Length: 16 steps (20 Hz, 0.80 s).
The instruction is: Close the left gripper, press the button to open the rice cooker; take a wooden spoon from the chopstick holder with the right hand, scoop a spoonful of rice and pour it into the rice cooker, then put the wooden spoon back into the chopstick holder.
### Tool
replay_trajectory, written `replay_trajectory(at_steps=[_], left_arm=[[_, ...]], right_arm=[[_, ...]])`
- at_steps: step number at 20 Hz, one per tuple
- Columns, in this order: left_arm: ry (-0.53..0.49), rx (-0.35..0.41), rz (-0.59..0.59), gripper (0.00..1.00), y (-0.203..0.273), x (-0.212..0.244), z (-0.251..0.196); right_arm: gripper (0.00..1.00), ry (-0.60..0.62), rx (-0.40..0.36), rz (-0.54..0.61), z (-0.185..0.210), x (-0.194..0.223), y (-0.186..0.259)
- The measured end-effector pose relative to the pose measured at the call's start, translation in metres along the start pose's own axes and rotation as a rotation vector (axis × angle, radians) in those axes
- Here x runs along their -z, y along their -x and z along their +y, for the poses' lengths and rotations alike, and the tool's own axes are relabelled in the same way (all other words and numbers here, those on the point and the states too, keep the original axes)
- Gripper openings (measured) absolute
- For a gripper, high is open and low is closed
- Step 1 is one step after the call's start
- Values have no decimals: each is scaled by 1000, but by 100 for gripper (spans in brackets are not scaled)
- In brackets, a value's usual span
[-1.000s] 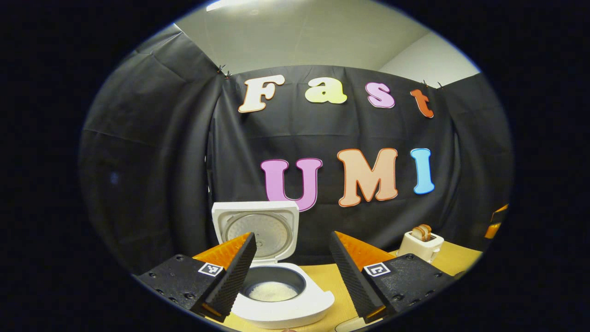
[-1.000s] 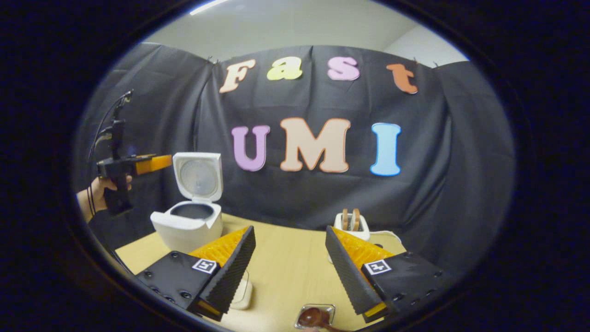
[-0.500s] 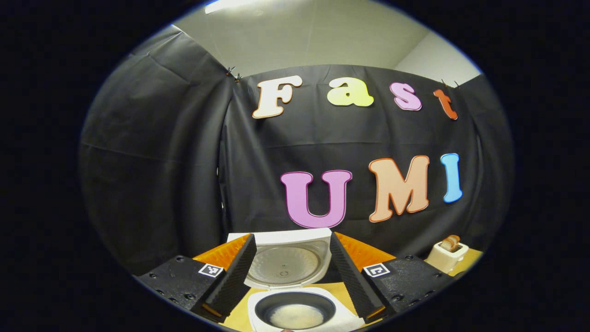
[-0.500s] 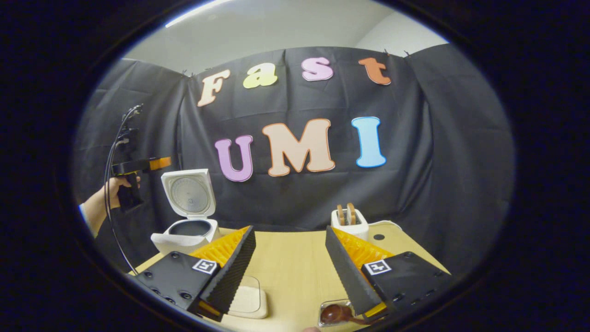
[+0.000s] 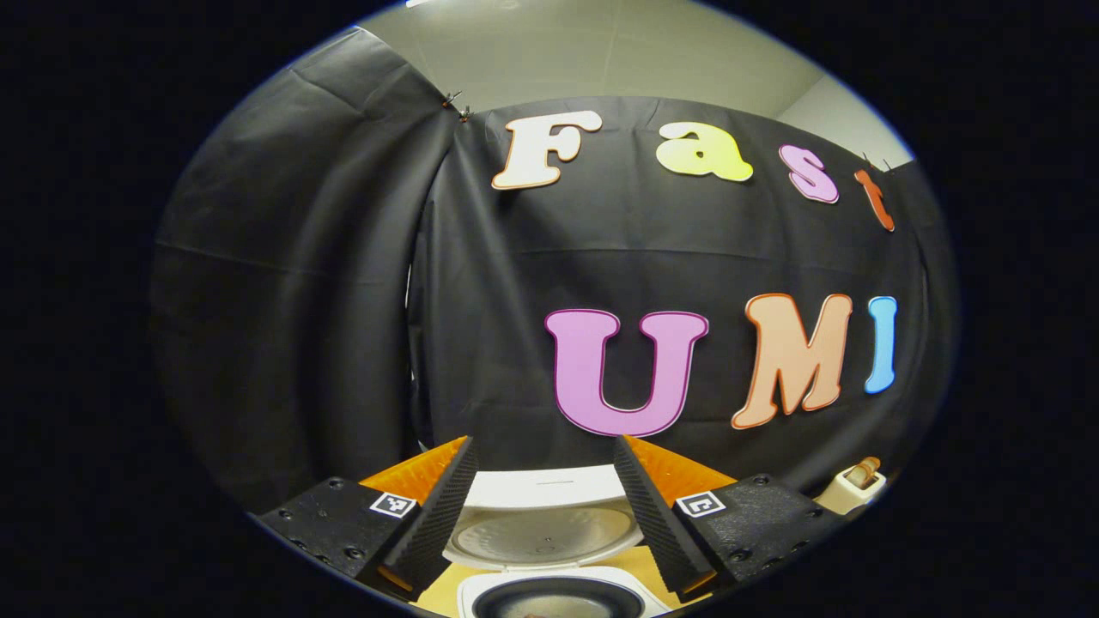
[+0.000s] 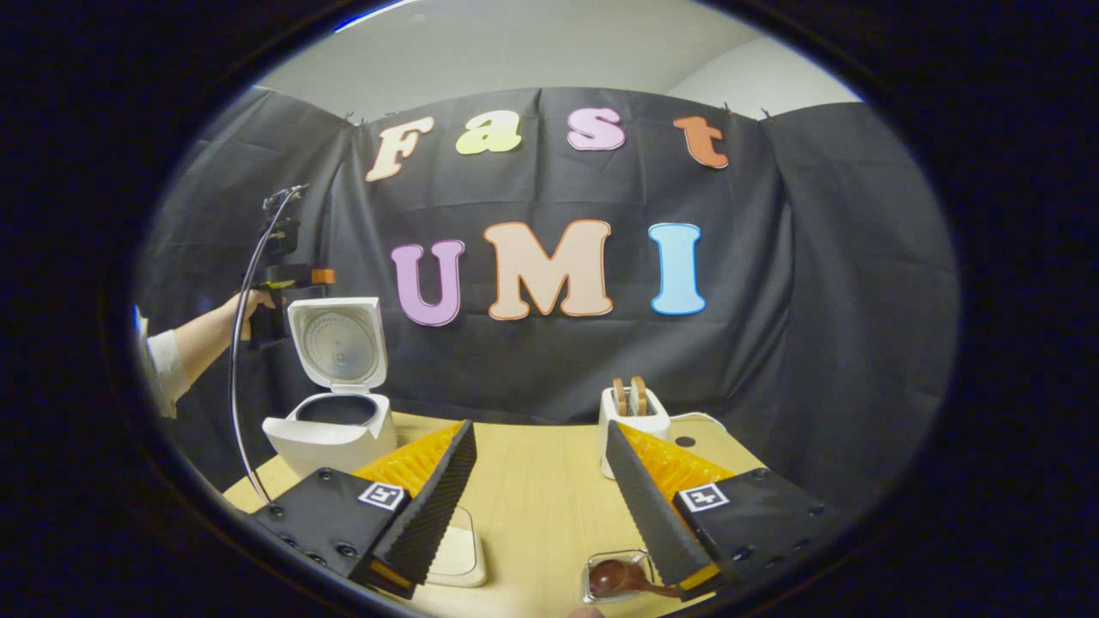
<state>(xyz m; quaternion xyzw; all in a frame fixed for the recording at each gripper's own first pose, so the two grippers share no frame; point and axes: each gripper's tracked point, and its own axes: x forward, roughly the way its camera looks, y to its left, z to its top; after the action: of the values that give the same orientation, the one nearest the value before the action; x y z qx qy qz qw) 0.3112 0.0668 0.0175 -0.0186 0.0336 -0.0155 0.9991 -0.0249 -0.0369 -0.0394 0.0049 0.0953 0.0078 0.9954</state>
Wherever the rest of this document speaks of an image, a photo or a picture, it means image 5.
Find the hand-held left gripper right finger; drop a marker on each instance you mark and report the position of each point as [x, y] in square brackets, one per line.
[657, 528]

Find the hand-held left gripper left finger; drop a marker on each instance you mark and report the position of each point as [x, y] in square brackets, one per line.
[438, 519]

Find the white rice cooker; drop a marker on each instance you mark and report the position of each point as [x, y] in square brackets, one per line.
[541, 541]

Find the white toaster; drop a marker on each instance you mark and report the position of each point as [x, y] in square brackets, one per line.
[846, 496]

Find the toast bread slice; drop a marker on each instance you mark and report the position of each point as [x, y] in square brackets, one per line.
[863, 472]

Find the black backdrop cloth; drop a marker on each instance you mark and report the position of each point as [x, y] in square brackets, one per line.
[343, 300]

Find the metal cloth clip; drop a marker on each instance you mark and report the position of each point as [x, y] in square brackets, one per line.
[457, 105]
[876, 163]

